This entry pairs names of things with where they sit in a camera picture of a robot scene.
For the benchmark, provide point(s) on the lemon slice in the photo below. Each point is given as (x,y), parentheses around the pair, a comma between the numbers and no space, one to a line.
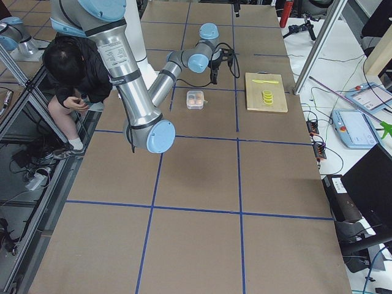
(266,93)

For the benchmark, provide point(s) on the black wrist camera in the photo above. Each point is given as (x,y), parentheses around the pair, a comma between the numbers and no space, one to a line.
(226,55)

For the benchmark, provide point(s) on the red bottle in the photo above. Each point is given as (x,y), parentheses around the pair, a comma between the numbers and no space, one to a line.
(286,13)

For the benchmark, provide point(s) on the teach pendant near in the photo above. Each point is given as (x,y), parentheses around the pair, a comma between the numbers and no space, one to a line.
(354,129)

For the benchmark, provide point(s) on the reacher grabber stick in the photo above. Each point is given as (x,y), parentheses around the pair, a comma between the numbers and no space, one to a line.
(386,127)

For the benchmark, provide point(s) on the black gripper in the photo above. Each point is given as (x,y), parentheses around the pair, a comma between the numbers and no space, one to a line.
(215,64)

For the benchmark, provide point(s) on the seated person in black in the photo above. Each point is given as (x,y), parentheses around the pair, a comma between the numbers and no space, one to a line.
(81,83)

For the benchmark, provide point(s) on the clear plastic egg box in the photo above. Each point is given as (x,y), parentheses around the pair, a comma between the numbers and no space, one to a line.
(195,100)

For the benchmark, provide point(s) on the wooden cutting board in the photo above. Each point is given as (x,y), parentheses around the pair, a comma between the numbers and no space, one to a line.
(256,101)

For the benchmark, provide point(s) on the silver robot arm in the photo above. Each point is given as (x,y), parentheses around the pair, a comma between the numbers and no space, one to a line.
(114,26)

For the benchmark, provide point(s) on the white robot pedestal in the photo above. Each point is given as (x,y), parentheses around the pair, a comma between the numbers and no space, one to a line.
(136,41)

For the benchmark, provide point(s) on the yellow plastic knife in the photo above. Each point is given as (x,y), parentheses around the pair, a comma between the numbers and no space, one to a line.
(266,81)

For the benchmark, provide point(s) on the teach pendant far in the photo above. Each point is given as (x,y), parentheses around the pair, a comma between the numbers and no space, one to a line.
(370,97)

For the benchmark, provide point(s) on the aluminium frame post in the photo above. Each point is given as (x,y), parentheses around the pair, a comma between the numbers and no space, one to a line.
(332,16)

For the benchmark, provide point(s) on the teach pendant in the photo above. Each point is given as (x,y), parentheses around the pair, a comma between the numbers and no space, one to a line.
(370,97)
(354,129)

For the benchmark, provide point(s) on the black box on table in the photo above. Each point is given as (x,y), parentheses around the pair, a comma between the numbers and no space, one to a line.
(342,206)

